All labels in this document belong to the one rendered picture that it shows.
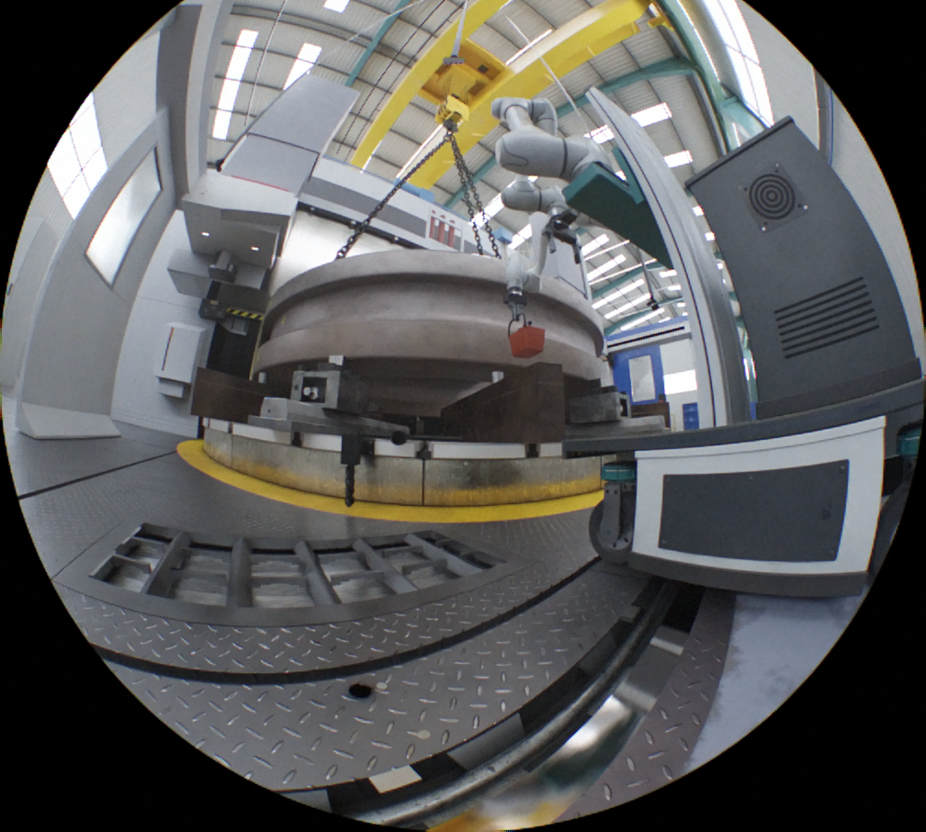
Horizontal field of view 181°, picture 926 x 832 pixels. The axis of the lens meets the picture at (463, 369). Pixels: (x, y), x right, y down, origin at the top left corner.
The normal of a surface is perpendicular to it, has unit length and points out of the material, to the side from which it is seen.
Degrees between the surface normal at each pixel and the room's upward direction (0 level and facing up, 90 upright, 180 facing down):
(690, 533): 90
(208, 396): 90
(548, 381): 90
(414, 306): 90
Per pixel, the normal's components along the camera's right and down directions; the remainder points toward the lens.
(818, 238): -0.92, -0.11
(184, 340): 0.62, -0.18
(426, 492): 0.12, -0.24
